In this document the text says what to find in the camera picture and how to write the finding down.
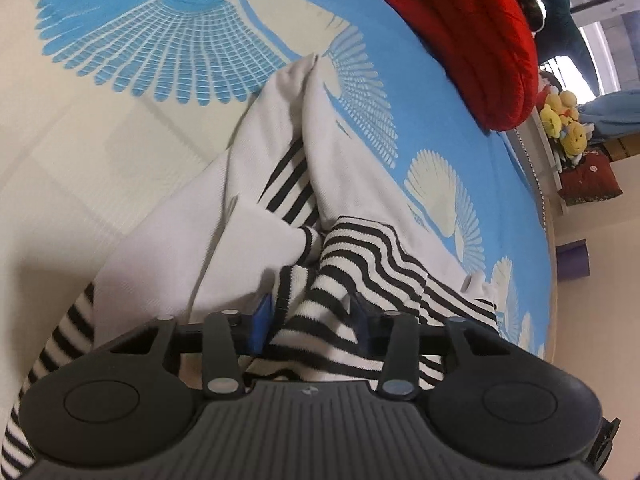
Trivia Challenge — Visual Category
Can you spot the dark teal plush toy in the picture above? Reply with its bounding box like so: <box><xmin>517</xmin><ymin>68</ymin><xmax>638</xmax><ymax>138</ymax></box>
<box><xmin>537</xmin><ymin>0</ymin><xmax>602</xmax><ymax>99</ymax></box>

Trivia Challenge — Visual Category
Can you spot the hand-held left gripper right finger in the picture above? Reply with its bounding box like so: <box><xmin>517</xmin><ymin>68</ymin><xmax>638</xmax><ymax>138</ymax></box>
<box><xmin>350</xmin><ymin>292</ymin><xmax>522</xmax><ymax>401</ymax></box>

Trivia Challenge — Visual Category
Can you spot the red patterned cushion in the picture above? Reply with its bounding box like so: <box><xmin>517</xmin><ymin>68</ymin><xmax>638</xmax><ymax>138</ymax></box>
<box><xmin>557</xmin><ymin>149</ymin><xmax>624</xmax><ymax>206</ymax></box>

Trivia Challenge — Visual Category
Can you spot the window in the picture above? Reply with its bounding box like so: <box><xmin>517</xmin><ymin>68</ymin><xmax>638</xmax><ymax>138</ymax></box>
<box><xmin>570</xmin><ymin>0</ymin><xmax>640</xmax><ymax>96</ymax></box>

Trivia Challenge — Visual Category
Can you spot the purple box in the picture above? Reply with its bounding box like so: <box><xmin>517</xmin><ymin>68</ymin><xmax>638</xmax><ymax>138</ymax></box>
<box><xmin>556</xmin><ymin>240</ymin><xmax>591</xmax><ymax>281</ymax></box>

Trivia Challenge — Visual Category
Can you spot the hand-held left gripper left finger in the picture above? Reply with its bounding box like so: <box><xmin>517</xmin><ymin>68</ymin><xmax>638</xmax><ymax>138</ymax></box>
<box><xmin>102</xmin><ymin>295</ymin><xmax>274</xmax><ymax>401</ymax></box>

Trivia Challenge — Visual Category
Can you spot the red folded blanket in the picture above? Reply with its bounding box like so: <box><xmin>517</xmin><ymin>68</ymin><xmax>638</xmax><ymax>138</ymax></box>
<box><xmin>342</xmin><ymin>0</ymin><xmax>539</xmax><ymax>132</ymax></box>

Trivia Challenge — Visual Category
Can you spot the dark dotted folded blanket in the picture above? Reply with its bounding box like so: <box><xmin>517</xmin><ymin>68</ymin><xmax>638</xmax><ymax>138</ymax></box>
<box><xmin>521</xmin><ymin>0</ymin><xmax>547</xmax><ymax>34</ymax></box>

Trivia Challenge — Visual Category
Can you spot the blue curtain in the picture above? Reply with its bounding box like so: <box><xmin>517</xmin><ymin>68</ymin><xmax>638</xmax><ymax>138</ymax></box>
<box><xmin>580</xmin><ymin>89</ymin><xmax>640</xmax><ymax>139</ymax></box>

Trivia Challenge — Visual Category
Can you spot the white window sill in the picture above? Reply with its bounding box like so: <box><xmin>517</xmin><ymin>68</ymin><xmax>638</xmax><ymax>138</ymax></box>
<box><xmin>515</xmin><ymin>110</ymin><xmax>569</xmax><ymax>212</ymax></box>

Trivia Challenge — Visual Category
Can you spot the wooden bed frame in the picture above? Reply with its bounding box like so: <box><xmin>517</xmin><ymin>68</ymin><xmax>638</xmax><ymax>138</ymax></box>
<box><xmin>542</xmin><ymin>195</ymin><xmax>564</xmax><ymax>361</ymax></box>

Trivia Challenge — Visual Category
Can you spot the black white striped hooded shirt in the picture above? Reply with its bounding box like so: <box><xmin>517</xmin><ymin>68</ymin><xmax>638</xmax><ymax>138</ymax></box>
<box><xmin>0</xmin><ymin>52</ymin><xmax>501</xmax><ymax>480</ymax></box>

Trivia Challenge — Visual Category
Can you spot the pile of yellow plush toys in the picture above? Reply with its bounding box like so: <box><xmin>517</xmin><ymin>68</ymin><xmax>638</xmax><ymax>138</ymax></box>
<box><xmin>537</xmin><ymin>75</ymin><xmax>596</xmax><ymax>166</ymax></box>

